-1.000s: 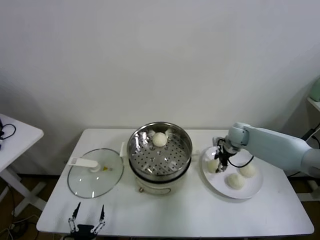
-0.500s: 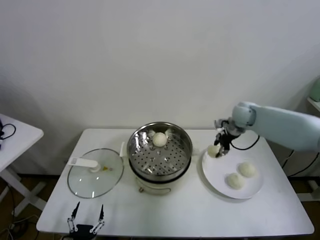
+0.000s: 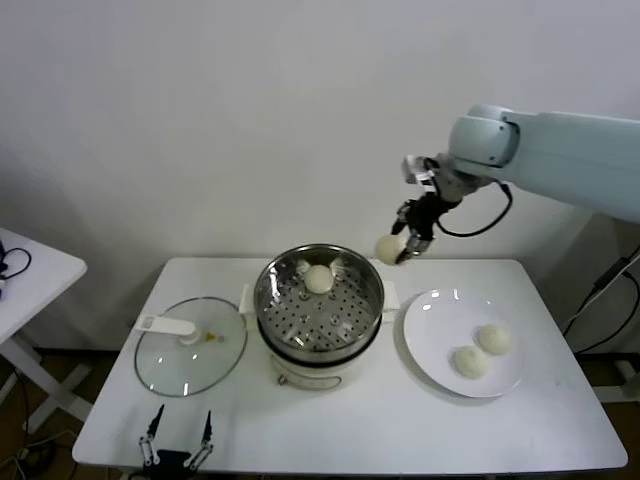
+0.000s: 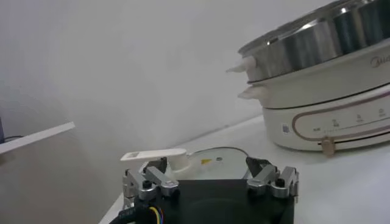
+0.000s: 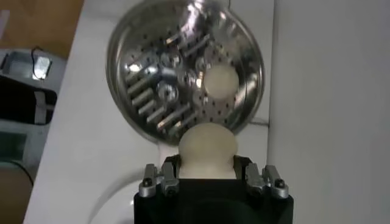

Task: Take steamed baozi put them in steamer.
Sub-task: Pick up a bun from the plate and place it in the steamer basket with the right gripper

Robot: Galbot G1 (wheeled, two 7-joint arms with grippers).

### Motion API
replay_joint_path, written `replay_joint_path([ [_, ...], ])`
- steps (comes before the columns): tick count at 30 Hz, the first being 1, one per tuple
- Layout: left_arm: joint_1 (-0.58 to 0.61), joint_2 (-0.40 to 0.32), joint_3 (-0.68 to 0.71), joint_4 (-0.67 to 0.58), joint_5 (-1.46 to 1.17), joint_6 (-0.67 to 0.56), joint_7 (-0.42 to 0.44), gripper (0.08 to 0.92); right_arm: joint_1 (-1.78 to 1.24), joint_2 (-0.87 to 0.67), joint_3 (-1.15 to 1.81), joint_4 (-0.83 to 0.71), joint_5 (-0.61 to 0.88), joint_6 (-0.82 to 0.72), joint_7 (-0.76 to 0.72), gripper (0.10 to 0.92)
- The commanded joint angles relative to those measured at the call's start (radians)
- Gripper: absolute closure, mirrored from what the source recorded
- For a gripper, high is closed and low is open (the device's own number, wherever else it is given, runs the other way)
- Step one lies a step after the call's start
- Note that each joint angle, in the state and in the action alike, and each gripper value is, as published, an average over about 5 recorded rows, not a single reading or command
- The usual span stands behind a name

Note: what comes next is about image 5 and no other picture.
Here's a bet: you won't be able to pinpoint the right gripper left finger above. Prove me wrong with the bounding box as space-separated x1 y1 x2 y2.
138 154 183 198

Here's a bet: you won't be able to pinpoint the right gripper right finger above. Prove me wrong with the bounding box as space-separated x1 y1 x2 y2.
233 154 289 200

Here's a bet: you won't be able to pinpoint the white steamed baozi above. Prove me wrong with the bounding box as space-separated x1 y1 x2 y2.
203 64 240 100
177 122 238 180

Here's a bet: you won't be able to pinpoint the perforated steel steamer basket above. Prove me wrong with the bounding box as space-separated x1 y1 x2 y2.
105 0 265 145

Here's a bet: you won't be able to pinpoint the white round plate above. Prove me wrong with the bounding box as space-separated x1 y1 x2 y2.
88 173 144 224

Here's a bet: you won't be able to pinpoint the grey robot torso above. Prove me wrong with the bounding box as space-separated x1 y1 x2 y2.
0 48 68 183

